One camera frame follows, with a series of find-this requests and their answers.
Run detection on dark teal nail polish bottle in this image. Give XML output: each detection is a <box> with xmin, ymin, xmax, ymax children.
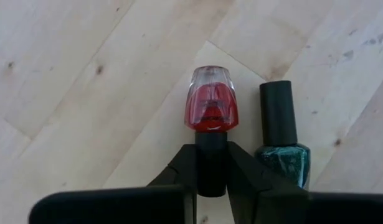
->
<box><xmin>253</xmin><ymin>80</ymin><xmax>311</xmax><ymax>191</ymax></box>

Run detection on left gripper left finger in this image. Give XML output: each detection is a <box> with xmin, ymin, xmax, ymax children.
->
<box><xmin>28</xmin><ymin>143</ymin><xmax>199</xmax><ymax>224</ymax></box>

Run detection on dark red nail polish bottle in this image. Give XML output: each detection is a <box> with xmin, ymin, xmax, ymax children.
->
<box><xmin>184</xmin><ymin>65</ymin><xmax>240</xmax><ymax>198</ymax></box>

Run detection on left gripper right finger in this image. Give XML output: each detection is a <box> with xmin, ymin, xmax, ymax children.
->
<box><xmin>226</xmin><ymin>141</ymin><xmax>383</xmax><ymax>224</ymax></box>

